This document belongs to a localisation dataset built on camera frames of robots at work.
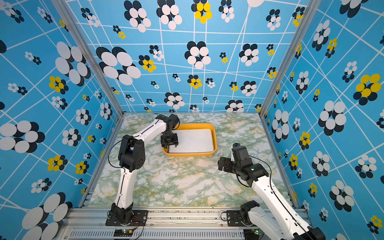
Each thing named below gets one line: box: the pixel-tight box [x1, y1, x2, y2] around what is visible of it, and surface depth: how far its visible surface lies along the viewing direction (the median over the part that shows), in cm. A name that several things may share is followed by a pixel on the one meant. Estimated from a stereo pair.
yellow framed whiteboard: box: [168, 128, 213, 153], surface depth 102 cm
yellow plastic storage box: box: [162, 123, 218, 158], surface depth 99 cm
